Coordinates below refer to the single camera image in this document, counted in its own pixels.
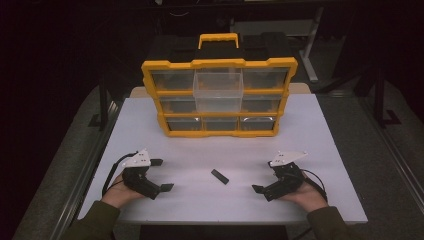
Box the clear plastic drawer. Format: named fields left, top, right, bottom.
left=192, top=68, right=245, bottom=114

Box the person's right hand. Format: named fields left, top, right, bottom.
left=279, top=171, right=329, bottom=213

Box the black metal stand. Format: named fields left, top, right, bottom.
left=88, top=77, right=112, bottom=132
left=372, top=64, right=403, bottom=128

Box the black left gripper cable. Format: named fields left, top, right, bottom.
left=101, top=151, right=139, bottom=198

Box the yellow organizer case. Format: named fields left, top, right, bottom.
left=140, top=32, right=299, bottom=139

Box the set of closed clear bins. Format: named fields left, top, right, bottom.
left=150, top=68, right=290, bottom=132

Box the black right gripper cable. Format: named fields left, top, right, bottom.
left=300, top=168, right=329, bottom=203

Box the person's left hand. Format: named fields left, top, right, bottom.
left=101, top=181, right=146, bottom=209

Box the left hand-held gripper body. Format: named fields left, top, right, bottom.
left=121, top=148, right=162, bottom=201

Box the metal floor rail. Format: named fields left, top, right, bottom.
left=49, top=99, right=122, bottom=240
left=357, top=95, right=424, bottom=209

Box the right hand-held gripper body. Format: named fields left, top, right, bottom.
left=263, top=151, right=308, bottom=202

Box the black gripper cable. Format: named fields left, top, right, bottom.
left=101, top=151, right=139, bottom=198
left=300, top=168, right=329, bottom=203

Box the white metal desk leg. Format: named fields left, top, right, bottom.
left=298, top=6, right=324, bottom=84

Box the small black rectangular block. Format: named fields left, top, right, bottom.
left=210, top=168, right=230, bottom=186

